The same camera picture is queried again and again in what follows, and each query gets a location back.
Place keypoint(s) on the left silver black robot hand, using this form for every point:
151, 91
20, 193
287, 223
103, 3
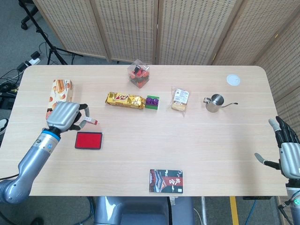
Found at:
63, 114

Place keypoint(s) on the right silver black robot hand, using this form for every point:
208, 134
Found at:
290, 154

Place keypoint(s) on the small red white stamp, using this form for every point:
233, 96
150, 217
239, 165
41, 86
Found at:
92, 121

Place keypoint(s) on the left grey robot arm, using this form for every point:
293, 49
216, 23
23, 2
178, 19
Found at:
32, 159

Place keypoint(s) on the orange biscuit box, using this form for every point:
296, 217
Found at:
62, 90

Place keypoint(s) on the red ink pad clear lid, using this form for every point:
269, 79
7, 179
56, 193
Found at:
89, 140

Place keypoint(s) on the white power strip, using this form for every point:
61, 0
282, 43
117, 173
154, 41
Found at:
34, 62

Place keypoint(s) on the gold foil snack packet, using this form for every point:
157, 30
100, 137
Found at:
124, 99

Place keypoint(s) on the black power adapter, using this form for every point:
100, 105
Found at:
35, 55

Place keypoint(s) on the black tripod stand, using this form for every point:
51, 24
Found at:
50, 48

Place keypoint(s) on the clear box orange black pieces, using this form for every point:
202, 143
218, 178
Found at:
138, 75

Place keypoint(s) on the purple toy brick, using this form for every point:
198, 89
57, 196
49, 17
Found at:
152, 101

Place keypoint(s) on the green toy brick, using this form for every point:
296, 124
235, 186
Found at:
153, 107

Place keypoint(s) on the steel gooseneck pitcher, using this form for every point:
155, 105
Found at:
214, 104

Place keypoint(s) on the white round table grommet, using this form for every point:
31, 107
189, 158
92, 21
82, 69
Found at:
233, 80

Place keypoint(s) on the black office chair base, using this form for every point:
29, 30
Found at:
24, 23

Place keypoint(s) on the white table leg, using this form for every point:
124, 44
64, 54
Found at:
204, 211

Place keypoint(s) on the wooden rattan folding screen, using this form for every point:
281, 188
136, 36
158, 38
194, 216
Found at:
131, 28

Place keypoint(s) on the wrapped cake slice packet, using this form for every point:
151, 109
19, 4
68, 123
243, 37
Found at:
180, 97

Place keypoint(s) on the dark book red band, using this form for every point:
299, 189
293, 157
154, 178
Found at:
166, 181

